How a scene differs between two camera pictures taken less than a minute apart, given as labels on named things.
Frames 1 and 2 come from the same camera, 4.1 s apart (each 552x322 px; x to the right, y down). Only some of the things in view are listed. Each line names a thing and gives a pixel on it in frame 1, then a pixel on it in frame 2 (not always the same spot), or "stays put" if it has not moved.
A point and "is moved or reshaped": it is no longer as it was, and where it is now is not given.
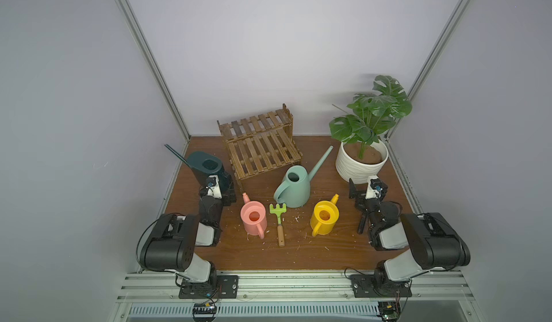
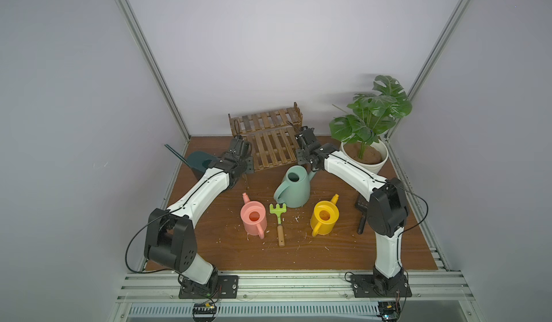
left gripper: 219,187 to 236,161
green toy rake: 279,211 stays put
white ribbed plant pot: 349,165 stays put
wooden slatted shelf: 260,147 is moved or reshaped
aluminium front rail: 293,287 stays put
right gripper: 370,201 to 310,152
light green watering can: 294,190 stays put
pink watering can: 254,216 stays put
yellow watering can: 325,214 stays put
